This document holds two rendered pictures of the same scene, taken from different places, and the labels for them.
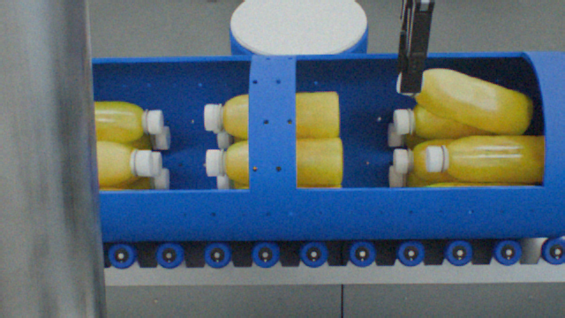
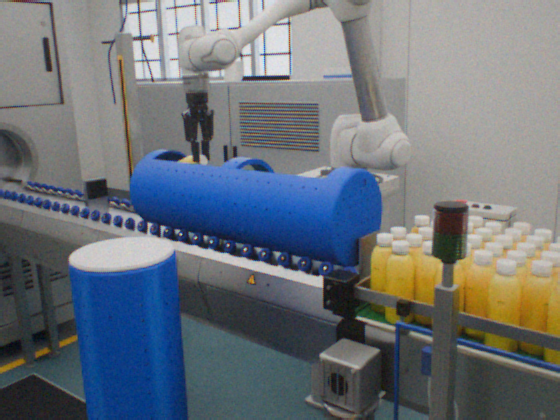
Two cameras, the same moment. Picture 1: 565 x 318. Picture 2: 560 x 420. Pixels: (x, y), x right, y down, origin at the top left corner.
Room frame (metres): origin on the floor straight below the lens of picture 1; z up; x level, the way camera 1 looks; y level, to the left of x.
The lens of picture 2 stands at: (2.29, 1.20, 1.50)
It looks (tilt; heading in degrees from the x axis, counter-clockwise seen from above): 14 degrees down; 217
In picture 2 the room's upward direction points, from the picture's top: 2 degrees counter-clockwise
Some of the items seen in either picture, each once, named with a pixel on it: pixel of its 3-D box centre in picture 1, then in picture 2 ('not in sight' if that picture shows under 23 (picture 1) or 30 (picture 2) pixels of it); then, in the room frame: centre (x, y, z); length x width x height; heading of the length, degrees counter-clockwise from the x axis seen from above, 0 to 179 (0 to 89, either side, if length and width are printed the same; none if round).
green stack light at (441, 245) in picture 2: not in sight; (449, 243); (1.30, 0.85, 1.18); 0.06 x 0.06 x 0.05
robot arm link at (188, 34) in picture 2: not in sight; (195, 49); (0.91, -0.17, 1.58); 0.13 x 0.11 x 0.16; 68
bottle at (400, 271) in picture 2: not in sight; (399, 284); (1.09, 0.65, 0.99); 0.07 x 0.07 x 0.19
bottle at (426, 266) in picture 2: not in sight; (429, 285); (1.06, 0.72, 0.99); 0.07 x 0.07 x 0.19
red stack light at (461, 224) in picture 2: not in sight; (450, 219); (1.30, 0.85, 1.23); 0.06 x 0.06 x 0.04
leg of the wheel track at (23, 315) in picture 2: not in sight; (22, 311); (0.92, -1.55, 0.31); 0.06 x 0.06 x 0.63; 88
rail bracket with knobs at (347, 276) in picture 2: not in sight; (342, 293); (1.13, 0.52, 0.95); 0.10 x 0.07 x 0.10; 178
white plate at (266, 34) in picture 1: (298, 21); (122, 253); (1.38, -0.04, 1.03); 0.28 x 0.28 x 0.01
